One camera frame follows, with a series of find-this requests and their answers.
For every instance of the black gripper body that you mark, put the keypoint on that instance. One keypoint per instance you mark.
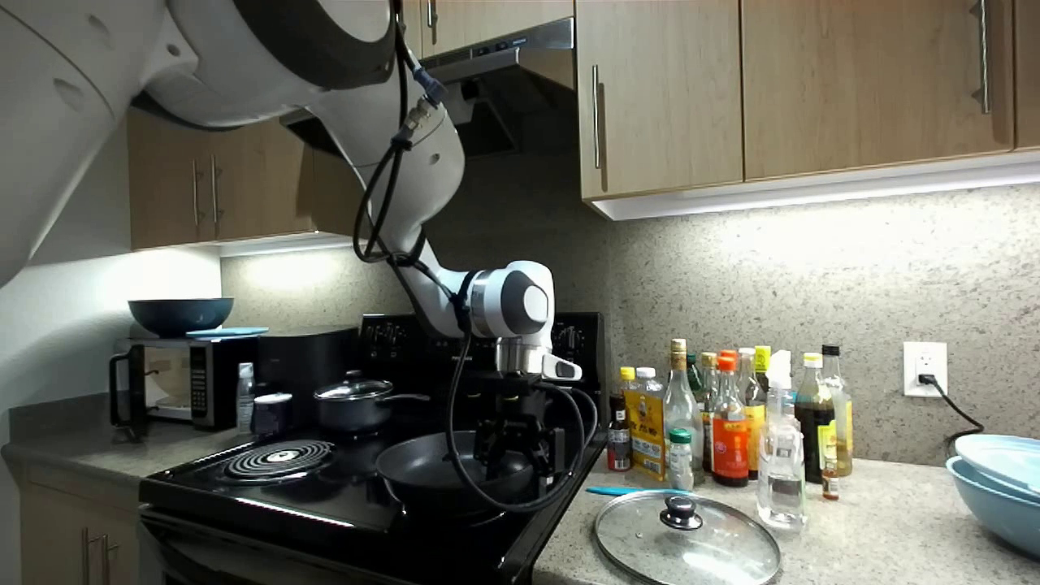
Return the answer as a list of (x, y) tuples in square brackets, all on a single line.
[(521, 409)]

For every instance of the black frying pan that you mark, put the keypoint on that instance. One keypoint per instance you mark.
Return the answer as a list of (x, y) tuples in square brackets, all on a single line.
[(433, 466)]

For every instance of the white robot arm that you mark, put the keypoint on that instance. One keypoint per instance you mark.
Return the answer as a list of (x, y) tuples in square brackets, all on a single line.
[(86, 107)]

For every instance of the small black-capped bottle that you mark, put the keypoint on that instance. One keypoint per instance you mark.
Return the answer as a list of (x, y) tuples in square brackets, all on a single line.
[(617, 448)]

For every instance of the teal kitchen knife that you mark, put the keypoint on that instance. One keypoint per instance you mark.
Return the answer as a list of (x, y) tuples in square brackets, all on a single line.
[(617, 492)]

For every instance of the yellow-capped bottle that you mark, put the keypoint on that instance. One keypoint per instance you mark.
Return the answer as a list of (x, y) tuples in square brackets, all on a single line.
[(624, 375)]

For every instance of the white-capped bottle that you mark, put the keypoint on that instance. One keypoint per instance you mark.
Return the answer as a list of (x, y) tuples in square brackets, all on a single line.
[(647, 375)]

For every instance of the green-capped white bottle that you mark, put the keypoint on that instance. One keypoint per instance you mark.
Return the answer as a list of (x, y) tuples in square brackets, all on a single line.
[(679, 466)]

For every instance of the large glass pot lid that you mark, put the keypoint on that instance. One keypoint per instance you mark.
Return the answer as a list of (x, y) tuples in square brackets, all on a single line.
[(651, 547)]

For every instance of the tall clear oil bottle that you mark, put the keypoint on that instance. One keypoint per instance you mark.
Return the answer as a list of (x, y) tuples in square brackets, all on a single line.
[(679, 401)]

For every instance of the grey saucepan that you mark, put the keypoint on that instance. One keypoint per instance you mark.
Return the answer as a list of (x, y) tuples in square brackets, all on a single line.
[(352, 416)]

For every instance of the small glass saucepan lid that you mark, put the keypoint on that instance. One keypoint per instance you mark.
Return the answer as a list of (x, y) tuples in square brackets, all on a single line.
[(356, 388)]

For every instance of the green-labelled bottle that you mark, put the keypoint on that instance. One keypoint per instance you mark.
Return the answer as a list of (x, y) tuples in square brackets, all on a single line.
[(704, 409)]

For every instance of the black electric stove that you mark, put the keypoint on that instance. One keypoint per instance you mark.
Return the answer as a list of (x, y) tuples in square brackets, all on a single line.
[(327, 521)]

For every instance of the orange sauce bottle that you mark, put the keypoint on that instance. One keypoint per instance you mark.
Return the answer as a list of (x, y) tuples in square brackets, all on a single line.
[(731, 442)]

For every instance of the clear spray bottle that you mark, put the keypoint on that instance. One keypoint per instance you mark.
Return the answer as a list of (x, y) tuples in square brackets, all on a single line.
[(780, 474)]

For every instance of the lime-capped bottle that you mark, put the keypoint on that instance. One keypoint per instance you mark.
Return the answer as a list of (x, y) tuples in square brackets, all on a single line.
[(762, 363)]

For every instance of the black coil stove burner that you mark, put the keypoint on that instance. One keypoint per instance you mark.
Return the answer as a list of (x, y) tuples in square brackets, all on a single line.
[(247, 463)]

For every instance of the dark soy sauce bottle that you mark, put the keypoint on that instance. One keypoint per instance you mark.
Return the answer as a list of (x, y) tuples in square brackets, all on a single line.
[(815, 433)]

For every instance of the teal flat plate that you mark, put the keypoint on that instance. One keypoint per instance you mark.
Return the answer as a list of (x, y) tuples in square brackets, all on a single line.
[(231, 332)]

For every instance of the black-capped yellow oil bottle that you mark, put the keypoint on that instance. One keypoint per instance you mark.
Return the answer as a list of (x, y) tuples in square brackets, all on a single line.
[(844, 433)]

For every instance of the black microwave oven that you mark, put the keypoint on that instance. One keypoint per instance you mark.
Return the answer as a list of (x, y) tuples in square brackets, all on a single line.
[(164, 377)]

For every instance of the dark blue bowl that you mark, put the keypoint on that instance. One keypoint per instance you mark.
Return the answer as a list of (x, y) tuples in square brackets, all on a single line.
[(181, 316)]

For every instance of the under-cabinet light strip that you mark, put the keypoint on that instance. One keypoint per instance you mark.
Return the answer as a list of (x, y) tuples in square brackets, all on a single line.
[(815, 189)]

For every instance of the wooden base cabinet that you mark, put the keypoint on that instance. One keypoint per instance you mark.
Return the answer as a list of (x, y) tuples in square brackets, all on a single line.
[(54, 541)]

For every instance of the light blue bowl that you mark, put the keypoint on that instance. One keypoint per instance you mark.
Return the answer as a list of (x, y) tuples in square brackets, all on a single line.
[(997, 521), (1007, 458)]

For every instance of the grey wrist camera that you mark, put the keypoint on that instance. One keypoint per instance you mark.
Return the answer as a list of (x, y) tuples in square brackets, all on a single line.
[(558, 369)]

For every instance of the short wooden wall cabinet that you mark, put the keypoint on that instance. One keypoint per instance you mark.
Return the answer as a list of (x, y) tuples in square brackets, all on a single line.
[(487, 21)]

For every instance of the white wall outlet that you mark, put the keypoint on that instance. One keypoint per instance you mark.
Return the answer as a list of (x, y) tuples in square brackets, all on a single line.
[(933, 355)]

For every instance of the wide wooden wall cabinet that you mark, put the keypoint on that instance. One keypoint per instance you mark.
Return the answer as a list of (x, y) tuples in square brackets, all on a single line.
[(845, 77)]

